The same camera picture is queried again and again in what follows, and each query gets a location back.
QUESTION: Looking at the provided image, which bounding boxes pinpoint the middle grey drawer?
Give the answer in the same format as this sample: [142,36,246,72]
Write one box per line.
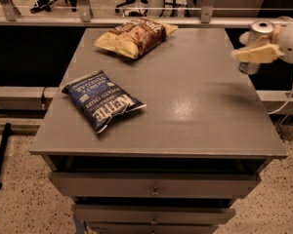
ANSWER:
[72,205,235,225]

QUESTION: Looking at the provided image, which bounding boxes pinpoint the blue kettle chip bag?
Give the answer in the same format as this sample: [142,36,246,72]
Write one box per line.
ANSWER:
[62,70,147,134]

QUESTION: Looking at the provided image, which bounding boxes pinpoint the grey drawer cabinet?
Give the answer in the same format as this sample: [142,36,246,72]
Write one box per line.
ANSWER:
[28,27,289,234]

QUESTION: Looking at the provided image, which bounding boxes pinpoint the black sneaker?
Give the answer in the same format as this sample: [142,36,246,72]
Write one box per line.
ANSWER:
[30,0,51,14]

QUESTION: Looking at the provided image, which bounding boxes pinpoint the white cable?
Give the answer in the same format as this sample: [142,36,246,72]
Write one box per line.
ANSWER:
[267,61,293,116]

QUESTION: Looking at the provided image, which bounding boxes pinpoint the brown chip bag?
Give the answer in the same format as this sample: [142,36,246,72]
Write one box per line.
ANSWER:
[94,18,178,59]

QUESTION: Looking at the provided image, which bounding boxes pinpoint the metal railing frame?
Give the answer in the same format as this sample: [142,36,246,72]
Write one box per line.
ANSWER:
[0,0,293,28]

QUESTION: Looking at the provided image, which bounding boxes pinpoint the bottom grey drawer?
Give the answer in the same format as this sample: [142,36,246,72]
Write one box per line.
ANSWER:
[89,223,217,234]

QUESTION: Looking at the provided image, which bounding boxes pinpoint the top grey drawer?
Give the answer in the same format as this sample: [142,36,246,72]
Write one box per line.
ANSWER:
[50,172,261,199]

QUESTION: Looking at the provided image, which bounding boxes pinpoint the grey drawer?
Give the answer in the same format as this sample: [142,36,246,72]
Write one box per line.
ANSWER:
[50,172,261,199]
[72,205,235,225]
[89,223,217,234]

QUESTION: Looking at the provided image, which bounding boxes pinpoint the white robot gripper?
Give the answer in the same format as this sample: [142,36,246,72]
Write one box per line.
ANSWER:
[231,17,293,63]

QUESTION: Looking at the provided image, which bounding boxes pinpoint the black metal stand leg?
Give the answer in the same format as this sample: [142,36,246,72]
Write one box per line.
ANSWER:
[0,122,13,192]

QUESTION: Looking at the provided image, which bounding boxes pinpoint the silver blue redbull can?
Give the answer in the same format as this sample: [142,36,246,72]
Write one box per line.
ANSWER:
[236,20,275,75]

